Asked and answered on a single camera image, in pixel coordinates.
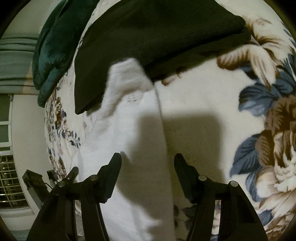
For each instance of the black folded garment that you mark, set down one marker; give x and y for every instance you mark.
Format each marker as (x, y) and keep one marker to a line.
(163, 36)

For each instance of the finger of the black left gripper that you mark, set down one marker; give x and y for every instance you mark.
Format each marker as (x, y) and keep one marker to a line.
(72, 174)

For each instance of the floral fleece blanket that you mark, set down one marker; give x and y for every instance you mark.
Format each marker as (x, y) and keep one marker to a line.
(232, 118)

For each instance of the window with metal grille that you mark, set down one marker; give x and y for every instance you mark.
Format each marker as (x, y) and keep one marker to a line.
(12, 196)

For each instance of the white knitted sweater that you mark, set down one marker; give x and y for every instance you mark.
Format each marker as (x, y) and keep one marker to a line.
(129, 122)

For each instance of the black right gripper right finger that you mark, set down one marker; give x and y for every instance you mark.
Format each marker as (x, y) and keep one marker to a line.
(238, 218)

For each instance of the grey striped curtain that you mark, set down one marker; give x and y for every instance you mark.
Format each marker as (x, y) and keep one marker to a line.
(17, 52)

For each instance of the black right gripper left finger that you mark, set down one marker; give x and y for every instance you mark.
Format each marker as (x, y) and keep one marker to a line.
(56, 219)

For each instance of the dark green velvet pillow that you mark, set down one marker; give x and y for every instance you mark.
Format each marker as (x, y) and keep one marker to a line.
(57, 44)

